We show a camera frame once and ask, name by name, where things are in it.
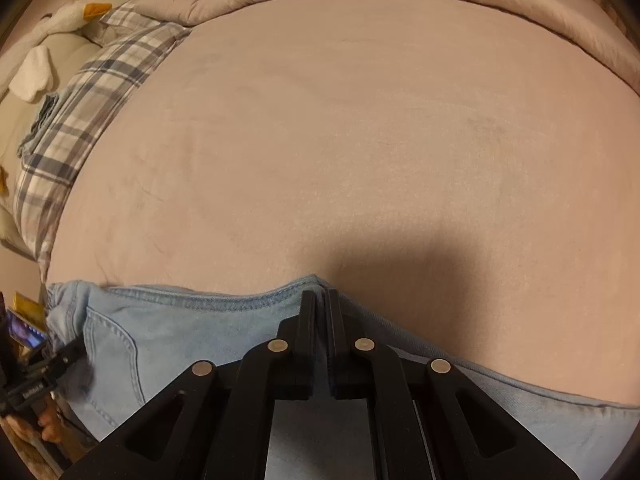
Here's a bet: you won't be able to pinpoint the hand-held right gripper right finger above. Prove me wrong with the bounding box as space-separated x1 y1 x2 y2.
325 291 581 480

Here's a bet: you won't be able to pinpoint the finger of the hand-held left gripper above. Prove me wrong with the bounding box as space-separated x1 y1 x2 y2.
47 339 84 381

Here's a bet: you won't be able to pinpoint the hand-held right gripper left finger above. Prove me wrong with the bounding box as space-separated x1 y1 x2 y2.
60 291 317 480

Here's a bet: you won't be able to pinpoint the light blue denim pants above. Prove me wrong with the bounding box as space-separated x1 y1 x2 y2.
45 274 640 480

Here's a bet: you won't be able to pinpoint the person's left hand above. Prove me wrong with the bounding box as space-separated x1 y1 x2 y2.
10 406 67 444

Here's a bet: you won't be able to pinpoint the yellow packet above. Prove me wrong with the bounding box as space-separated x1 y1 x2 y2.
12 291 46 326

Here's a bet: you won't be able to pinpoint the pink bed sheet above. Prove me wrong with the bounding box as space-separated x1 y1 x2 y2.
37 7 640 411

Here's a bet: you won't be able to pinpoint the blue plaid pillow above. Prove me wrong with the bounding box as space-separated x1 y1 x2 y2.
14 2 193 281

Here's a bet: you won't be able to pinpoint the white goose plush toy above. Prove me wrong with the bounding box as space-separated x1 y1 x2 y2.
0 0 113 103

